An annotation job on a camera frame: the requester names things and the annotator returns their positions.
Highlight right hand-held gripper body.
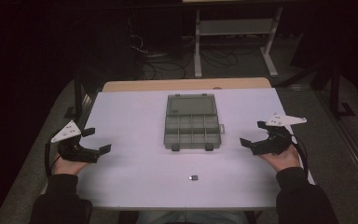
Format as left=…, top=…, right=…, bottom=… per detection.
left=250, top=112, right=308, bottom=156

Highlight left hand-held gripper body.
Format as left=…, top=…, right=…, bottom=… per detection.
left=50, top=119, right=101, bottom=164

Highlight person's left hand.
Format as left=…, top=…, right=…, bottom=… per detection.
left=51, top=153, right=90, bottom=177

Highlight person's right hand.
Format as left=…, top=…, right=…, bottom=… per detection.
left=258, top=144, right=303, bottom=173

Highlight black metal stand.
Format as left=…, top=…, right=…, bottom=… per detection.
left=63, top=69, right=102, bottom=132
left=274, top=59, right=357, bottom=118

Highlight grey plastic organizer box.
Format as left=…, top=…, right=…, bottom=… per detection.
left=163, top=92, right=226, bottom=153

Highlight wooden table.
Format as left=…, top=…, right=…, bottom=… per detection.
left=102, top=77, right=272, bottom=93

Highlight left hand-held gripper cable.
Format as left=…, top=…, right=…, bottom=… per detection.
left=44, top=136, right=62, bottom=179

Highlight hand-held gripper cable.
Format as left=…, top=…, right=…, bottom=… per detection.
left=44, top=136, right=62, bottom=179
left=288, top=133, right=310, bottom=179

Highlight right hand-held gripper cable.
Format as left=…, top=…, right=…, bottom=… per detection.
left=288, top=133, right=310, bottom=179

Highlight white metal table frame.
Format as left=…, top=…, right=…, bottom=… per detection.
left=193, top=7, right=284, bottom=78

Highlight cables on floor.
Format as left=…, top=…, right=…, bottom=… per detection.
left=127, top=15, right=262, bottom=80

